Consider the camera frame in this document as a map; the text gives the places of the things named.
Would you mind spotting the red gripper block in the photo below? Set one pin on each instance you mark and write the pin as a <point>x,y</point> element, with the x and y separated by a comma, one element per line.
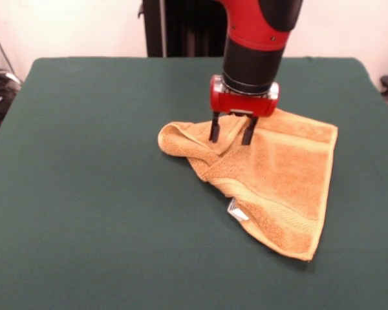
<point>242,103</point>

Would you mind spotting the tan terry towel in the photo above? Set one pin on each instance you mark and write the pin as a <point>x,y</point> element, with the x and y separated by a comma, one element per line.
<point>278,168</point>

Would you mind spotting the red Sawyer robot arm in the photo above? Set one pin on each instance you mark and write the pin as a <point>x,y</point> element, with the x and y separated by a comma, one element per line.
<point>258,32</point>

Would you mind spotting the dark green table cloth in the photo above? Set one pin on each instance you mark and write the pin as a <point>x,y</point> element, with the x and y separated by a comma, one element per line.
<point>100,210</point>

